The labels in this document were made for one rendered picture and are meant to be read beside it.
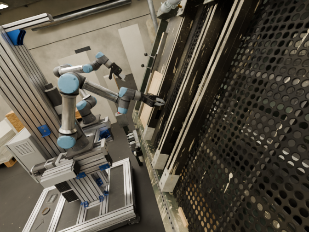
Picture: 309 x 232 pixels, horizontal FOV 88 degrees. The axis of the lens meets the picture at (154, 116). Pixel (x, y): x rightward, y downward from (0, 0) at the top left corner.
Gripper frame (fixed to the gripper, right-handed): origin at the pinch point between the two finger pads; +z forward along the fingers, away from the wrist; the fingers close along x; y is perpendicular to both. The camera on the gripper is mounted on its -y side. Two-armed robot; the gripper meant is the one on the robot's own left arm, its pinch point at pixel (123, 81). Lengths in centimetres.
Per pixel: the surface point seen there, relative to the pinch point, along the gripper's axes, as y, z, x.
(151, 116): 2, 29, -50
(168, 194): -13, 44, -109
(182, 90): 32, 14, -85
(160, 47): 51, 4, 5
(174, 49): 50, 3, -48
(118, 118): -43, 30, 18
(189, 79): 39, 11, -87
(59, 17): -103, -282, 726
